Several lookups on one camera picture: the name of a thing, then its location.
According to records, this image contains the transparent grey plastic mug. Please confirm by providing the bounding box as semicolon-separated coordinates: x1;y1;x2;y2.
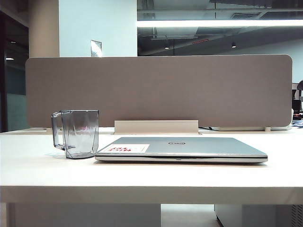
51;109;99;159

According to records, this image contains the silver closed laptop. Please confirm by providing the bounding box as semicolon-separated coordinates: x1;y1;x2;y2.
94;136;268;164

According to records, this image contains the brown fabric desk partition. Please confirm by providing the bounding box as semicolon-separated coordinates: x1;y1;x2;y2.
25;54;294;130

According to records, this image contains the white sticker with red letters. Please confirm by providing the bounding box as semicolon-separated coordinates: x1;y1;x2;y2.
106;143;150;154

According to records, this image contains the white tray behind partition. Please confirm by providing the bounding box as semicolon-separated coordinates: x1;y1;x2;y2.
212;126;292;131

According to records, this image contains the long linear ceiling light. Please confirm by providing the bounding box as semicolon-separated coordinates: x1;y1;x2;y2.
136;19;303;28

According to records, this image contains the white desk support panel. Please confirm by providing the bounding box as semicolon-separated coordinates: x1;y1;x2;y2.
6;203;161;227

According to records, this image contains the black office chair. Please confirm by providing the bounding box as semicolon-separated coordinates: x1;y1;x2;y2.
292;79;303;112

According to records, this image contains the white cable tray flap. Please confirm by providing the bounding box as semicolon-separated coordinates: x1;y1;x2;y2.
114;120;199;135

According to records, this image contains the metal ceiling duct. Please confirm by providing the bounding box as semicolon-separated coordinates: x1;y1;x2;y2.
151;26;200;40

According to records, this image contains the framed wall notice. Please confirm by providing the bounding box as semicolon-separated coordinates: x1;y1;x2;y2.
90;39;102;58

